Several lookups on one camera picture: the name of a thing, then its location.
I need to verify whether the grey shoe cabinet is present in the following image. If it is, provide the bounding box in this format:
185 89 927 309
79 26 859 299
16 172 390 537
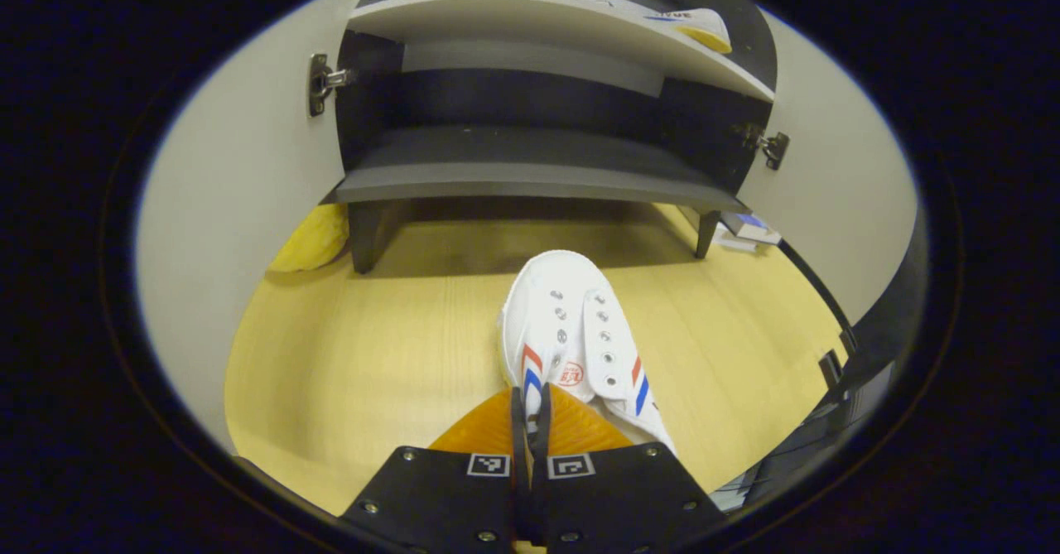
319 0 779 275

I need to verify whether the blue book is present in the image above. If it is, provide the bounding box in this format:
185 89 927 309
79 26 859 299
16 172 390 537
720 211 783 246

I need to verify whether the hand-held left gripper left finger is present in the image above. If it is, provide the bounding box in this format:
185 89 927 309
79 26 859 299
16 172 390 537
341 387 531 548

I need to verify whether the yellow soft object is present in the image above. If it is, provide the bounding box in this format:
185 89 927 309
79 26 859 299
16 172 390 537
267 202 350 273

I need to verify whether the white canvas shoe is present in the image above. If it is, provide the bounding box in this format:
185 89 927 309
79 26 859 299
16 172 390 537
497 249 678 457
644 7 734 55

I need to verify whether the grey cabinet door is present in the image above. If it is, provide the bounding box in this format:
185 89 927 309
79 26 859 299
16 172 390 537
137 0 390 455
737 7 920 327

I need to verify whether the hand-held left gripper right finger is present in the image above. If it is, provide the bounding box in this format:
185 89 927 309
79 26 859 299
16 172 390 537
532 384 730 548

